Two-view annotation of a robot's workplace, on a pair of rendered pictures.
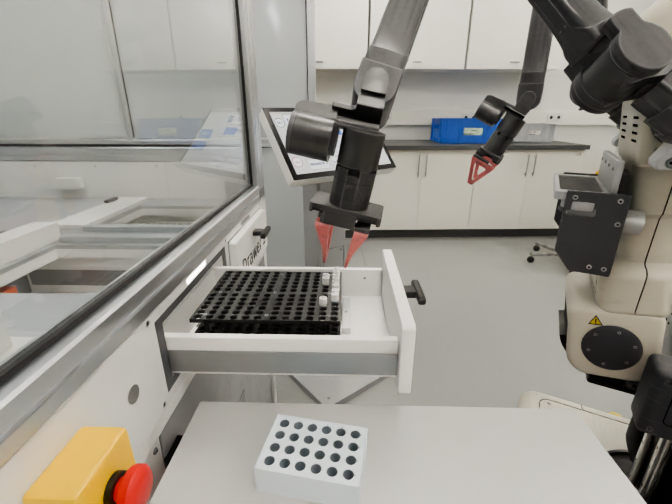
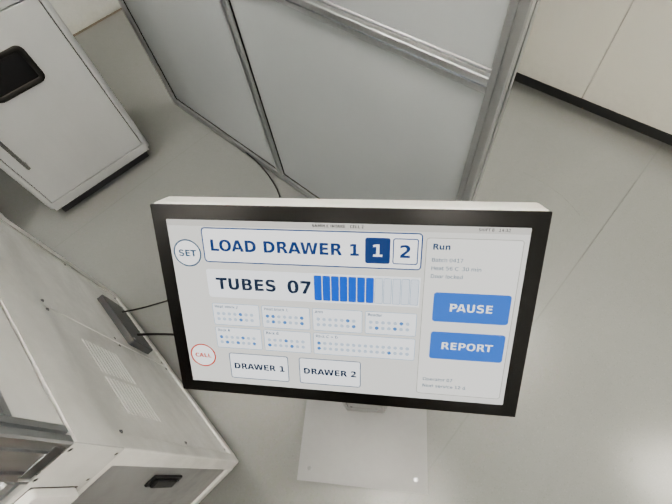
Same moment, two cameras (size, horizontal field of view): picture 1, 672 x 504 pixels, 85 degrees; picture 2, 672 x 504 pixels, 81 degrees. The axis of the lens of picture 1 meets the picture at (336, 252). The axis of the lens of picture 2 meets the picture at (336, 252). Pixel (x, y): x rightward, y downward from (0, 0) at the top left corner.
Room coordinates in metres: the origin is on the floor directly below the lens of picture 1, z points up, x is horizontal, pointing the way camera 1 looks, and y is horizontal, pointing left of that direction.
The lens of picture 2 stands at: (1.42, -0.17, 1.60)
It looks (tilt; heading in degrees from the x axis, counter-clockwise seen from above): 60 degrees down; 54
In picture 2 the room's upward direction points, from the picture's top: 11 degrees counter-clockwise
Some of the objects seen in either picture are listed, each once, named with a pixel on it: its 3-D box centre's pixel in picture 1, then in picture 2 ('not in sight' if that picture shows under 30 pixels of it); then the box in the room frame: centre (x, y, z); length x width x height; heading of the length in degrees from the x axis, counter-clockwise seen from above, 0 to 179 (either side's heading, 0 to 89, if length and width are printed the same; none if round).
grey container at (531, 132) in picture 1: (527, 132); not in sight; (3.89, -1.92, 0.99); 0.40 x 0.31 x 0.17; 91
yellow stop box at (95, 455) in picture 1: (92, 488); not in sight; (0.23, 0.21, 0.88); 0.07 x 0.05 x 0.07; 178
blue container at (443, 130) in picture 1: (466, 130); not in sight; (3.80, -1.27, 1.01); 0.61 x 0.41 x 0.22; 91
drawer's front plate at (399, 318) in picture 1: (393, 308); not in sight; (0.55, -0.10, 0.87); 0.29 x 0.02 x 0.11; 178
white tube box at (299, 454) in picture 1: (314, 457); not in sight; (0.34, 0.03, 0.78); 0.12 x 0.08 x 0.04; 79
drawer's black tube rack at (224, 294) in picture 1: (276, 309); not in sight; (0.56, 0.10, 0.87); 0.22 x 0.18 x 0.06; 88
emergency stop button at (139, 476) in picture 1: (129, 489); not in sight; (0.23, 0.18, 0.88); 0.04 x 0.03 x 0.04; 178
